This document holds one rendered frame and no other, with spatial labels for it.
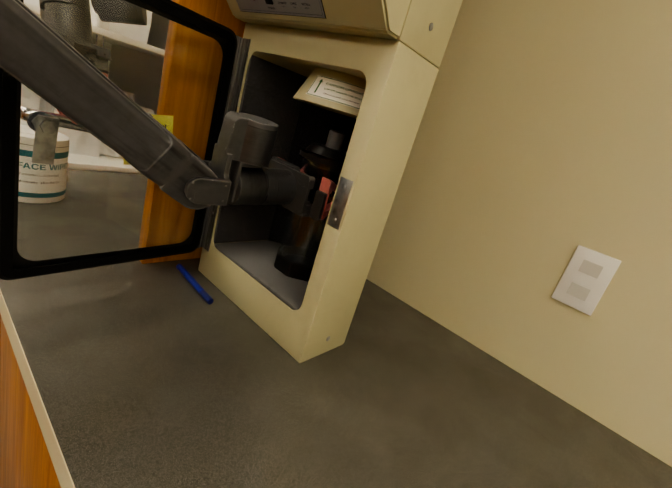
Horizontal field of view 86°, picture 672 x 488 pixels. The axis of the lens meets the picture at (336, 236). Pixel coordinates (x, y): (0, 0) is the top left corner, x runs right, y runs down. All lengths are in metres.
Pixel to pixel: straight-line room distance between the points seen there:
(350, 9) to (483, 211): 0.52
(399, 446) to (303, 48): 0.56
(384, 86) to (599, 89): 0.47
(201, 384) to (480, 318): 0.60
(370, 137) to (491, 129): 0.44
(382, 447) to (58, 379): 0.39
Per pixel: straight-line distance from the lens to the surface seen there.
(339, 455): 0.50
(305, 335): 0.58
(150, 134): 0.47
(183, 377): 0.55
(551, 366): 0.88
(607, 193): 0.82
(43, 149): 0.57
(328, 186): 0.57
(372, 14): 0.48
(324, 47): 0.57
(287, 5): 0.58
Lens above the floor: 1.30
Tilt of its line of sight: 17 degrees down
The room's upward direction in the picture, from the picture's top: 17 degrees clockwise
